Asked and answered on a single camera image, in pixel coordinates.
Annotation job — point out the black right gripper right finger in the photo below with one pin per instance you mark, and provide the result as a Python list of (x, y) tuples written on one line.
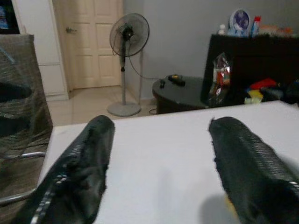
[(252, 172)]

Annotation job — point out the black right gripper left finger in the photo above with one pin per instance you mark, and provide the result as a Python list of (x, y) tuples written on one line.
[(79, 172)]

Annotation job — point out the pile of colourful toys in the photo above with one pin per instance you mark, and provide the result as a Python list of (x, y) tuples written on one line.
[(264, 89)]

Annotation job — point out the clear plastic bag colourful items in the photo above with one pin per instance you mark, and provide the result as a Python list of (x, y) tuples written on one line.
[(220, 79)]

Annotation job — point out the round dark glass table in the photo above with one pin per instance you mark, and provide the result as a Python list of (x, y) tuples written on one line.
[(177, 93)]

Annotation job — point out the dark wooden cabinet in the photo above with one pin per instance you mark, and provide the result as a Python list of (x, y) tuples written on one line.
[(257, 58)]

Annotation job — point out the black remote control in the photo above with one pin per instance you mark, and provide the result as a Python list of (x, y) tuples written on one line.
[(176, 80)]

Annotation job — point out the small black object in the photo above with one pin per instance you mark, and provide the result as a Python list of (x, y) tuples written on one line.
[(161, 83)]

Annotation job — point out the cream panelled door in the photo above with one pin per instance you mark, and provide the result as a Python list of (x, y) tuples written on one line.
[(93, 44)]

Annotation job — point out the white wardrobe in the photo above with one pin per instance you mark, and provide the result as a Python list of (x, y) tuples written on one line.
[(44, 46)]

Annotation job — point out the orange items on cabinet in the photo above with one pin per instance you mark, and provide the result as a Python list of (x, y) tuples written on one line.
[(276, 30)]

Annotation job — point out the white plastic bottle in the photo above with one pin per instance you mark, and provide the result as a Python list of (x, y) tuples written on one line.
[(222, 29)]

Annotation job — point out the blue red spray bottle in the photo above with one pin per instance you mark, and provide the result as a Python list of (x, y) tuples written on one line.
[(256, 25)]

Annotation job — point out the small white blue desk fan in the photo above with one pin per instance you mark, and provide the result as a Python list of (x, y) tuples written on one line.
[(239, 22)]

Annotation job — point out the dark framed screen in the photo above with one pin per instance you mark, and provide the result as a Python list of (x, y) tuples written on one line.
[(8, 16)]

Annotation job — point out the grey fabric chair metal frame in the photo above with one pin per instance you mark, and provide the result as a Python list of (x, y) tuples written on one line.
[(18, 105)]

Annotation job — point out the grey standing pedestal fan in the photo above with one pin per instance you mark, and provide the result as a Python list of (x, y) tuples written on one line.
[(127, 46)]

